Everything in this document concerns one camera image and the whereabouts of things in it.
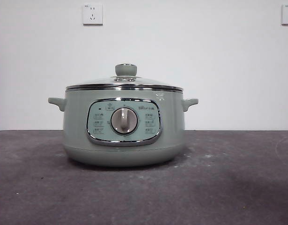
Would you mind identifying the pale green electric pot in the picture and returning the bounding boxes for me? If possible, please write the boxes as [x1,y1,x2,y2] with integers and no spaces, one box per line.
[48,88,199,168]

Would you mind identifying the glass lid with green knob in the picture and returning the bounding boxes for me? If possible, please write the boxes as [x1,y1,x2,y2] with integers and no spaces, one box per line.
[66,63,184,91]

